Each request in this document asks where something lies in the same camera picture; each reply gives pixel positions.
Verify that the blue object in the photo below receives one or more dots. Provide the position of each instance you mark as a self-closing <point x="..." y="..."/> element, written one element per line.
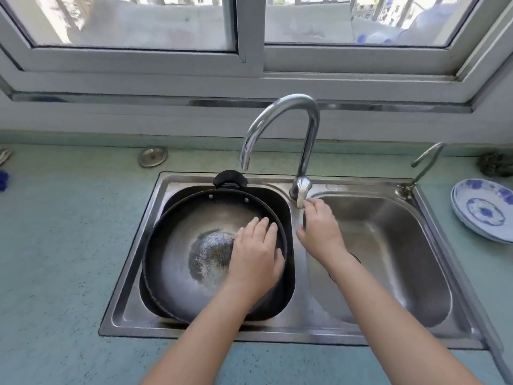
<point x="3" y="181"/>

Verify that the chrome gooseneck faucet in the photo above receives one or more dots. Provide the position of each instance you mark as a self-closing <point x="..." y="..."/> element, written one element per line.
<point x="309" y="136"/>

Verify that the small chrome faucet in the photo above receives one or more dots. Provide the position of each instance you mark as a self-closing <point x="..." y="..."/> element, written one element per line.
<point x="421" y="170"/>

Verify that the black wok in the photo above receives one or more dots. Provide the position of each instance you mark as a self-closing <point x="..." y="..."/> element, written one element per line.
<point x="176" y="244"/>

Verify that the person's right thumb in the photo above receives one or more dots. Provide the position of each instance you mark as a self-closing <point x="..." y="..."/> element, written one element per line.
<point x="301" y="235"/>

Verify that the person's right forearm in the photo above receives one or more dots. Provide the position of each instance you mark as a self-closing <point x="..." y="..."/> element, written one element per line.
<point x="384" y="324"/>

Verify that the person's left thumb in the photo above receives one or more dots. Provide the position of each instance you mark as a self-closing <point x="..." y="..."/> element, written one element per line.
<point x="279" y="260"/>

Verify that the steel wool scrubber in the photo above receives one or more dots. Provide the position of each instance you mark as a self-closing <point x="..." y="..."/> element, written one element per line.
<point x="493" y="164"/>

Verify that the person's left forearm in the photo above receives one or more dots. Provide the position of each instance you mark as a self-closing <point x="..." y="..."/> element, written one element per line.
<point x="208" y="340"/>

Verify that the person's left hand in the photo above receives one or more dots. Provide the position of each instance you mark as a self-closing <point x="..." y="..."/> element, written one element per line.
<point x="254" y="264"/>

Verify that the white plastic bag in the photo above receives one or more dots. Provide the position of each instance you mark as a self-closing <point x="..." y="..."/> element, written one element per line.
<point x="429" y="23"/>

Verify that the blue and white plate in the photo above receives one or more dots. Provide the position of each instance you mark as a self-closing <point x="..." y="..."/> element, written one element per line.
<point x="481" y="235"/>
<point x="483" y="206"/>

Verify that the white window frame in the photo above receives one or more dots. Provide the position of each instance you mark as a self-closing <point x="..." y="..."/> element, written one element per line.
<point x="250" y="40"/>

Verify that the person's right hand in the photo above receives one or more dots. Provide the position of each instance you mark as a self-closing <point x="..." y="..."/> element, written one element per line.
<point x="322" y="232"/>

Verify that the metal utensil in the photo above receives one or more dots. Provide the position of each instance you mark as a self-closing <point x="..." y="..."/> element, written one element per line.
<point x="4" y="156"/>

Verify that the stainless steel double sink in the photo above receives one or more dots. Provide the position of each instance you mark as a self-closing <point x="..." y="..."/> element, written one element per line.
<point x="400" y="256"/>

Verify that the person's left middle finger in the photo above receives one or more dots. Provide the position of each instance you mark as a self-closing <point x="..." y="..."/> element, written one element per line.
<point x="262" y="230"/>

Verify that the round metal cap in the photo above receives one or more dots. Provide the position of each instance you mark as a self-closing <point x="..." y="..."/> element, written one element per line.
<point x="152" y="157"/>

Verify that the metal balcony railing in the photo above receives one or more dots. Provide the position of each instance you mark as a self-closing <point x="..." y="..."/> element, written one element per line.
<point x="394" y="9"/>

